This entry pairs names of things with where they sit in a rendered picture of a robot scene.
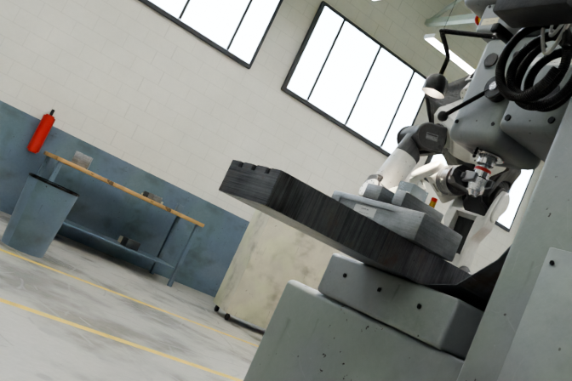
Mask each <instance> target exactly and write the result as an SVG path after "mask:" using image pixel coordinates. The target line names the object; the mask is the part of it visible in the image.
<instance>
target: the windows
mask: <svg viewBox="0 0 572 381"><path fill-rule="evenodd" d="M139 1H141V2H142V3H144V4H145V5H147V6H148V7H150V8H151V9H154V10H155V11H157V12H158V13H159V14H161V15H163V16H164V17H166V18H167V19H169V20H171V21H173V22H174V23H175V24H177V25H178V26H180V27H182V28H184V29H185V30H187V31H189V32H190V33H191V34H193V35H194V36H196V37H198V38H200V39H201V40H203V41H204V42H206V43H207V44H209V45H210V46H212V47H213V48H216V49H217V50H219V51H220V52H221V53H223V54H225V55H226V56H228V57H230V58H231V59H233V60H235V61H236V62H237V63H239V64H240V65H242V66H244V67H246V68H247V69H250V68H251V66H252V65H253V63H254V61H255V58H256V56H257V54H258V52H259V50H260V47H261V45H262V43H263V42H264V40H265V38H266V35H267V33H268V31H269V29H270V27H271V25H272V22H273V21H274V19H275V17H276V14H277V12H278V10H279V8H280V6H281V4H282V2H283V0H139ZM426 79H427V77H425V76H424V75H423V74H421V73H420V72H419V71H417V70H416V69H415V68H414V67H413V66H411V65H410V64H408V63H407V62H406V61H404V60H403V59H401V58H400V57H399V56H397V55H396V54H394V53H393V52H392V51H391V50H390V49H388V48H387V47H385V46H384V45H383V44H381V43H380V42H378V41H377V40H376V39H374V38H373V37H371V36H370V35H369V34H368V33H367V32H366V31H364V30H363V29H361V28H360V27H359V26H357V25H355V24H354V23H353V22H351V21H350V20H349V19H347V17H345V16H344V15H343V14H341V13H340V12H338V11H337V10H336V9H334V8H333V7H331V6H330V5H329V4H327V3H326V2H325V1H322V2H321V4H320V6H319V8H318V10H317V12H316V14H315V16H314V19H313V21H312V23H311V25H310V27H309V29H308V31H307V34H306V36H305V38H304V40H303V42H302V44H301V46H300V49H299V51H298V53H297V55H296V56H295V60H294V62H293V64H292V66H291V67H290V69H289V73H288V75H287V76H286V78H285V80H284V82H283V85H282V87H281V90H283V91H284V92H285V93H286V94H289V95H290V96H292V97H293V98H295V99H297V100H298V101H299V102H301V103H302V104H304V105H306V106H308V107H309V108H311V109H313V110H314V111H315V112H317V113H319V114H320V115H322V116H323V117H326V118H327V119H329V120H330V121H331V122H333V123H335V124H336V125H338V126H339V127H341V128H343V129H345V130H346V131H347V132H349V133H350V134H352V135H354V136H355V137H357V138H359V139H360V140H362V141H363V142H365V143H366V144H368V145H370V146H372V147H373V148H375V149H376V150H378V151H379V152H381V153H382V154H384V155H385V156H388V157H389V156H390V155H391V154H392V152H393V151H394V150H395V149H396V147H397V146H398V143H397V134H398V131H399V130H400V129H401V128H402V127H405V126H414V124H415V120H416V118H417V116H418V114H419V112H420V108H421V107H422V105H423V102H424V100H425V93H424V92H423V91H422V90H421V88H422V86H423V84H424V81H425V80H426ZM534 171H535V170H522V173H521V175H520V176H519V177H518V179H517V180H516V181H515V183H514V184H513V185H512V187H511V188H510V189H509V191H508V192H507V193H508V194H509V196H510V203H509V206H508V209H507V210H506V211H505V212H504V213H503V214H502V215H501V216H500V217H499V218H498V219H497V220H496V221H495V225H497V226H499V227H501V228H502V229H503V230H505V231H507V232H510V229H511V228H512V224H513V222H514V219H515V218H516V215H517V213H518V210H519V207H520V205H521V202H522V200H523V197H524V195H525V192H526V190H527V188H528V186H529V182H530V180H531V178H532V175H533V173H534Z"/></svg>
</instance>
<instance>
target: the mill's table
mask: <svg viewBox="0 0 572 381"><path fill-rule="evenodd" d="M219 191H221V192H223V193H225V194H227V195H228V196H231V197H233V198H235V199H237V200H239V201H240V202H243V203H245V204H247V205H249V206H251V207H252V208H255V209H257V210H259V211H261V212H262V213H265V214H267V215H269V216H271V217H273V218H274V219H277V220H279V221H281V222H283V223H285V224H286V225H289V226H291V227H293V228H295V229H297V230H299V231H301V232H303V233H305V234H307V235H309V236H311V237H313V238H315V239H316V240H318V241H320V242H322V243H324V244H326V245H328V246H330V247H332V248H334V249H336V250H338V251H340V252H342V253H344V254H346V255H348V256H350V257H352V258H354V259H356V260H358V261H360V262H362V263H364V264H367V265H370V266H373V267H375V268H377V269H380V270H383V271H386V272H388V273H391V274H393V275H395V276H400V277H402V278H404V279H407V280H409V281H413V282H416V283H418V284H421V285H423V286H425V287H427V285H425V284H458V283H459V282H461V281H463V280H465V279H466V278H467V277H469V276H471V274H469V273H467V272H465V271H464V270H462V269H460V268H458V267H456V266H454V265H453V264H451V263H449V262H447V261H446V260H444V259H441V258H439V257H438V256H437V255H435V254H433V253H430V252H429V251H427V250H425V249H424V248H422V247H420V246H418V245H416V244H414V243H413V242H411V241H409V240H407V239H405V238H404V237H402V236H400V235H398V234H397V233H395V232H393V231H391V230H389V229H387V228H386V227H384V226H382V225H380V224H378V223H376V222H374V221H373V220H372V219H369V218H367V217H365V216H364V215H362V214H360V213H358V212H357V211H355V210H353V209H351V208H349V207H348V206H346V205H344V204H342V203H340V202H338V201H336V200H335V199H333V198H332V197H330V196H327V195H325V194H324V193H322V192H321V191H319V190H316V189H315V188H313V187H311V186H310V185H308V184H306V183H304V182H302V181H300V180H299V179H297V178H295V177H293V176H292V175H290V174H288V173H285V172H284V171H283V170H279V169H275V168H268V167H264V166H260V165H257V166H256V165H254V164H252V163H248V162H240V161H237V160H232V163H231V165H230V167H229V168H228V170H227V172H226V176H225V178H224V179H223V181H222V183H221V185H220V188H219Z"/></svg>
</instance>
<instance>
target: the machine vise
mask: <svg viewBox="0 0 572 381"><path fill-rule="evenodd" d="M331 197H332V198H333V199H335V200H336V201H338V202H340V203H342V204H344V205H346V206H348V207H349V208H351V209H353V210H355V211H357V212H358V213H360V214H362V215H364V216H365V217H367V218H369V219H372V220H373V221H374V222H376V223H378V224H380V225H382V226H384V227H386V228H387V229H389V230H391V231H393V232H395V233H397V234H398V235H400V236H402V237H404V238H405V239H407V240H409V241H411V242H413V243H414V244H416V245H418V246H420V247H422V248H424V249H425V250H427V251H429V252H430V253H433V254H435V255H437V256H438V257H439V258H441V259H444V260H447V261H450V262H452V261H453V259H454V257H455V254H456V252H457V249H458V247H459V245H460V242H461V239H462V235H460V234H459V233H457V232H456V231H454V230H452V229H450V228H449V227H448V226H446V225H444V224H442V223H441V221H442V219H443V214H442V213H440V212H439V211H438V210H436V209H434V208H432V207H431V206H429V205H427V204H426V203H424V202H423V201H421V200H420V199H418V198H417V197H415V196H413V195H411V194H410V193H408V192H407V191H404V190H397V192H396V195H395V196H394V198H393V201H392V204H389V203H385V202H379V201H376V200H372V199H368V198H365V197H361V196H356V195H353V194H349V193H345V192H342V191H338V190H335V191H334V193H333V195H332V196H331Z"/></svg>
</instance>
